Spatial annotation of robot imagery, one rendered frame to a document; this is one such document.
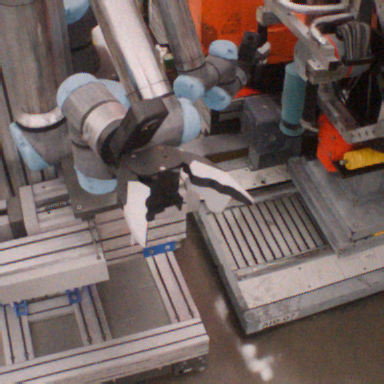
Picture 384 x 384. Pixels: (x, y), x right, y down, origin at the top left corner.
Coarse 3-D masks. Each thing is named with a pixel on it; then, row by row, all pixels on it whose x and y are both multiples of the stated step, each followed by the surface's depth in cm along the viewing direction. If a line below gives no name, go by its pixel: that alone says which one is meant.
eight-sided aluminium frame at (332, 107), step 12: (312, 0) 176; (324, 0) 177; (324, 84) 192; (324, 96) 189; (324, 108) 188; (336, 108) 188; (336, 120) 182; (348, 120) 182; (348, 132) 175; (360, 132) 168; (372, 132) 161
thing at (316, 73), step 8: (312, 64) 143; (320, 64) 143; (312, 72) 143; (320, 72) 142; (328, 72) 143; (336, 72) 144; (312, 80) 144; (320, 80) 144; (328, 80) 145; (336, 80) 146
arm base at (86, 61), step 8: (72, 48) 155; (80, 48) 156; (88, 48) 159; (72, 56) 157; (80, 56) 158; (88, 56) 160; (96, 56) 163; (72, 64) 158; (80, 64) 159; (88, 64) 160; (96, 64) 163; (80, 72) 160; (88, 72) 161
